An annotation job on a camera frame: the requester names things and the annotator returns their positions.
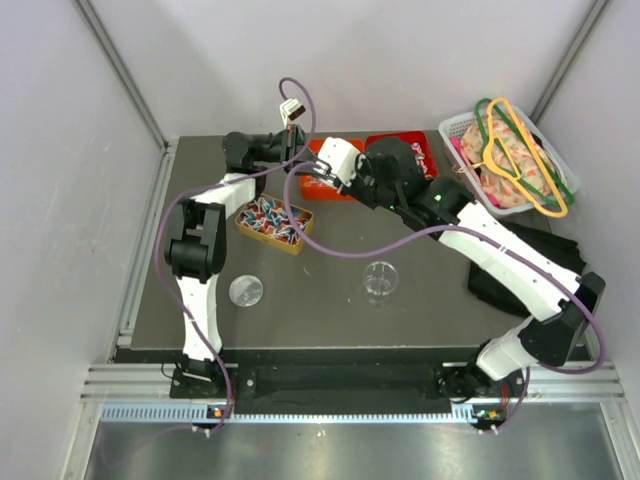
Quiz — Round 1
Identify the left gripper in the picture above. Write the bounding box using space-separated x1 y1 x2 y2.
251 125 319 177

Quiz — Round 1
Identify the metal scoop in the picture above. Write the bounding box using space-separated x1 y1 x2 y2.
302 157 336 186

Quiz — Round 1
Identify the gold candy tin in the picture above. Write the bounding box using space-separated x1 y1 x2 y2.
235 195 305 255

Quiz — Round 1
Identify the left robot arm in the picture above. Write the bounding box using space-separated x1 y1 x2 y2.
154 124 310 397

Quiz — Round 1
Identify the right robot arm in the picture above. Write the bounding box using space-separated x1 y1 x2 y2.
320 137 605 396

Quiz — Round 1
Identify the orange candy box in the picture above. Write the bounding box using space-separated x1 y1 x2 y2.
299 138 364 201

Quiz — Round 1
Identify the red candy box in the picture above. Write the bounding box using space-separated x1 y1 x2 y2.
365 131 439 179

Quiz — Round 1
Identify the clear glass jar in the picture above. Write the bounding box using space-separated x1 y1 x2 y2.
362 261 399 305

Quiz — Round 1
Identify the yellow hanger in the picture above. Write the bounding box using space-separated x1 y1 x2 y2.
463 98 574 218

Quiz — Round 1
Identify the floral cloth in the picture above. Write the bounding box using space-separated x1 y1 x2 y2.
461 118 555 208

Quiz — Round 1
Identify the green hanger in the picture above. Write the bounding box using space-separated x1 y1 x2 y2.
474 98 575 218

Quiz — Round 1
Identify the white plastic basket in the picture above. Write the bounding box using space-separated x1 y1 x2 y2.
438 98 579 218

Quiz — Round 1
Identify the black cloth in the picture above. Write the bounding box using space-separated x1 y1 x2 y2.
467 221 586 318

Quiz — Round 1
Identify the clear jar lid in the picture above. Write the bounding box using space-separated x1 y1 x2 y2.
229 275 264 308

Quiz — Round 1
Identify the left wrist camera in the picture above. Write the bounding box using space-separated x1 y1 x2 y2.
279 98 306 127

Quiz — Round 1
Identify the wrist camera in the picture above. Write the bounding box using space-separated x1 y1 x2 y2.
279 98 306 127
316 137 362 189

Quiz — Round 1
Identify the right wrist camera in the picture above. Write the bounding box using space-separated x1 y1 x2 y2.
316 137 362 189

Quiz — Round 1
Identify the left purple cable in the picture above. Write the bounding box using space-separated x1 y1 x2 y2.
155 76 317 436

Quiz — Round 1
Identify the purple cable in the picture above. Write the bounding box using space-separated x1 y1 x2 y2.
155 76 317 436
282 160 607 434

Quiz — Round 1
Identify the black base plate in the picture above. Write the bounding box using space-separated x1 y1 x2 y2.
169 363 531 415

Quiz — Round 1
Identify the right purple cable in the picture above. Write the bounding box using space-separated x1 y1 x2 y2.
282 160 607 434

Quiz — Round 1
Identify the white cable duct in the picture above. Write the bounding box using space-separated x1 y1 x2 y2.
99 403 481 425

